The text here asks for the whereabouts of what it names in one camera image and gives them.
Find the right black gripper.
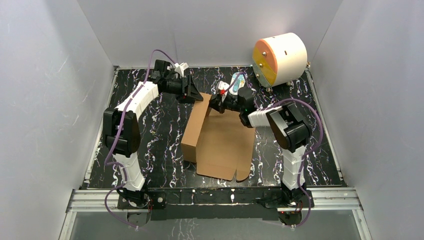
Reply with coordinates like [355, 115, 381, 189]
[205, 94, 244, 115]

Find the brown cardboard box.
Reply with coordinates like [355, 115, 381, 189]
[180, 93, 256, 182]

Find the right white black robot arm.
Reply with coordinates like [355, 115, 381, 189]
[208, 86, 312, 207]

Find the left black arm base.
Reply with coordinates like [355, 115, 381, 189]
[116, 187, 167, 214]

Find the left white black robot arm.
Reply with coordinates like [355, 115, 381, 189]
[102, 59, 203, 208]

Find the light blue packaged tool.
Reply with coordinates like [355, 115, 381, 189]
[229, 72, 246, 95]

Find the white cylindrical drum orange face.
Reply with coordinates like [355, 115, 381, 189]
[252, 32, 308, 89]

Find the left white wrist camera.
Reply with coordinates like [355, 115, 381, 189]
[173, 62, 189, 78]

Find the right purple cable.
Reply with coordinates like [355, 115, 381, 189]
[225, 72, 325, 229]

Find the purple cable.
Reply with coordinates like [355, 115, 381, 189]
[225, 72, 325, 229]
[104, 49, 178, 229]

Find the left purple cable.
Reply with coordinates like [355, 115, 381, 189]
[104, 49, 178, 229]

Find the aluminium frame rail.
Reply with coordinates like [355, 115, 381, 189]
[59, 187, 372, 240]

